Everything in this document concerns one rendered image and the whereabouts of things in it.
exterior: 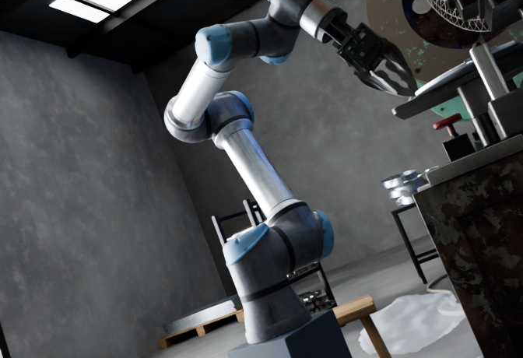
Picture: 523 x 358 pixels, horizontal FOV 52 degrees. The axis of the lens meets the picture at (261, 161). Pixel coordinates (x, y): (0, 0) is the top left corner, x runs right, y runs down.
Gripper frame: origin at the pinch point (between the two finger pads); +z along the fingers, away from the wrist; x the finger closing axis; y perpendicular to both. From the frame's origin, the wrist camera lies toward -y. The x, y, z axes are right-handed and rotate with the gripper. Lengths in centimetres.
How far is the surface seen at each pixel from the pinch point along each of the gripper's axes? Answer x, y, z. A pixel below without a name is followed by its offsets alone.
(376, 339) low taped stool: -66, -79, 33
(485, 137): 1.8, -1.5, 15.2
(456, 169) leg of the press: -5.5, 20.3, 15.6
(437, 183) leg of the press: -8.8, 20.1, 15.0
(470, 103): 4.8, -1.4, 9.2
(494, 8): 19.0, 2.9, 1.7
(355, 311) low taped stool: -63, -76, 22
